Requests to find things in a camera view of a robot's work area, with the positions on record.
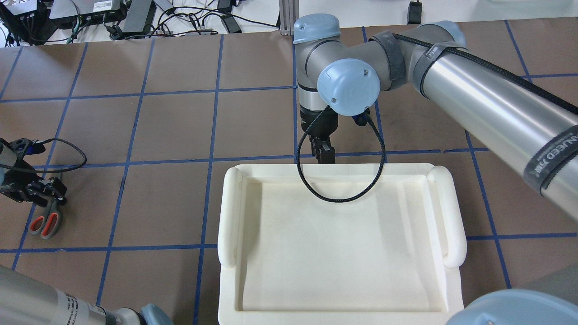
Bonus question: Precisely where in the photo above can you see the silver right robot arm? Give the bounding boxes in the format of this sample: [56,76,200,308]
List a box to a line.
[257,13,577,325]

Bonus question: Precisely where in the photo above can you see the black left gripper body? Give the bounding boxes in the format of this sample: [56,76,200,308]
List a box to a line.
[1,138,45,202]

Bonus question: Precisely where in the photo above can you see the white foam tray box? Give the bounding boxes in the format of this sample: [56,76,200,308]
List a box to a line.
[218,163,467,325]

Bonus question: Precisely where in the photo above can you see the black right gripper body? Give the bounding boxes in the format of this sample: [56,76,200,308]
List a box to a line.
[300,107,338,152]

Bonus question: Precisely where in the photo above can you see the aluminium frame post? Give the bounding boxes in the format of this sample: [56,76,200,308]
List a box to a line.
[279,0,299,36]

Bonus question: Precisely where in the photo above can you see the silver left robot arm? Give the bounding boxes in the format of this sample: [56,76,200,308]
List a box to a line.
[0,138,172,325]

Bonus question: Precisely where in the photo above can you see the grey orange scissors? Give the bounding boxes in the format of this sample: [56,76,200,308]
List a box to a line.
[28,200,63,239]

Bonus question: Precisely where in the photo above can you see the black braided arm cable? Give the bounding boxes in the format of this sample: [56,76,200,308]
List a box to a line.
[296,32,578,203]

